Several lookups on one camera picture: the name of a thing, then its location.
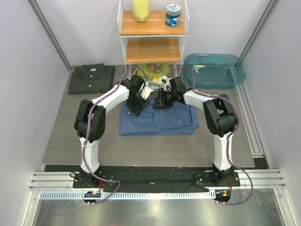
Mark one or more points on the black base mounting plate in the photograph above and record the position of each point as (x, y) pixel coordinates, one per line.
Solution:
(141, 179)

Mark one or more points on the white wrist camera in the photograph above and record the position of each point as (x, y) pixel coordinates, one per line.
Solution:
(165, 84)
(146, 92)

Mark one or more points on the green picture book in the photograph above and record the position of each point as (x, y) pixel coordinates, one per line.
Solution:
(155, 69)

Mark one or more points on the teal plastic basin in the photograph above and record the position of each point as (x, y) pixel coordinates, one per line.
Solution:
(214, 71)

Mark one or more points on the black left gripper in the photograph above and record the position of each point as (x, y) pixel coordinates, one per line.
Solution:
(138, 109)

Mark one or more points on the blue jar with lid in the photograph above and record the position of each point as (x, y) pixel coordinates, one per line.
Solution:
(173, 14)

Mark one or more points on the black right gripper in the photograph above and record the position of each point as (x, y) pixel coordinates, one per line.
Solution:
(161, 102)

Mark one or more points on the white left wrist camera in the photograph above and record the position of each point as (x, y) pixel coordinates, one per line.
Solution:
(146, 92)

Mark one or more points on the folded dark grey shirt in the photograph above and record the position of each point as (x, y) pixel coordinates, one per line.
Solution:
(89, 79)

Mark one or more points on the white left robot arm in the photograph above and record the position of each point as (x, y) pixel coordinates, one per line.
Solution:
(91, 120)

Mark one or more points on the blue plaid long sleeve shirt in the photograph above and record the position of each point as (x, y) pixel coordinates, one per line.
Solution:
(180, 119)

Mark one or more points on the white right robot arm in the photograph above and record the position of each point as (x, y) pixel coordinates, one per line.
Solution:
(221, 120)

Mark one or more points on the yellow vase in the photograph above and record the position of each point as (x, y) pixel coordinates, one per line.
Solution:
(141, 10)

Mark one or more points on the white wire wooden shelf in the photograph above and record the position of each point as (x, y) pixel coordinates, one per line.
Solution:
(153, 41)

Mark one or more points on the white slotted cable duct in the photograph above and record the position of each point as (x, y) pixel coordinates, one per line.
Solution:
(94, 195)

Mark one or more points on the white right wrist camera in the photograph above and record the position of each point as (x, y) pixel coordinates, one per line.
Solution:
(165, 84)

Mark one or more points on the stack of books and papers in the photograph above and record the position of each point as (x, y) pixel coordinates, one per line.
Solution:
(155, 81)

